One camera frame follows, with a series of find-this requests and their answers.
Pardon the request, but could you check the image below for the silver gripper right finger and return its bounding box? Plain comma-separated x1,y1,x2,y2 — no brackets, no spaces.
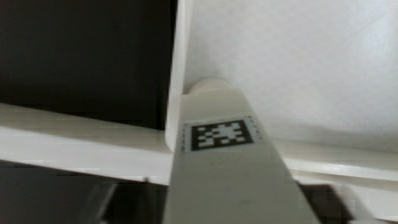
298,184,353,224

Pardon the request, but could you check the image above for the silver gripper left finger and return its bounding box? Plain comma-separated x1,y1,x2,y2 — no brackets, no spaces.
76,181,168,224

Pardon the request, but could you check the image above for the white desk leg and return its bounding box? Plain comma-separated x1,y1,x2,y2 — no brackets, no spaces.
163,78,319,224

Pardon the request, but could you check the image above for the white desk top tray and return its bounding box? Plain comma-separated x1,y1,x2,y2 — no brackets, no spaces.
163,0,398,183

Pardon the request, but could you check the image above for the white L-shaped fence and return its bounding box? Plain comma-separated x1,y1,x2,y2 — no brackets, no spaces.
0,103,398,224

